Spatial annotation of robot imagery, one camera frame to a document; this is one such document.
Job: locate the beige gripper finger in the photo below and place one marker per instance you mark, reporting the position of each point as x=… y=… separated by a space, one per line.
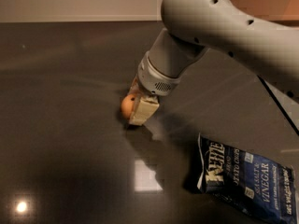
x=144 y=107
x=137 y=88

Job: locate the orange fruit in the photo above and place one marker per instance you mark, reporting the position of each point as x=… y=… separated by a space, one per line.
x=127 y=105

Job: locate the blue kettle chips bag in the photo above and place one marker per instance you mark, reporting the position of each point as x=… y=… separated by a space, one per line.
x=251 y=183

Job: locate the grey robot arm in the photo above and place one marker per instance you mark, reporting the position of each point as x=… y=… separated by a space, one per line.
x=191 y=27

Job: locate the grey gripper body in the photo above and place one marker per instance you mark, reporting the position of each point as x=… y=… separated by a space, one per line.
x=153 y=77

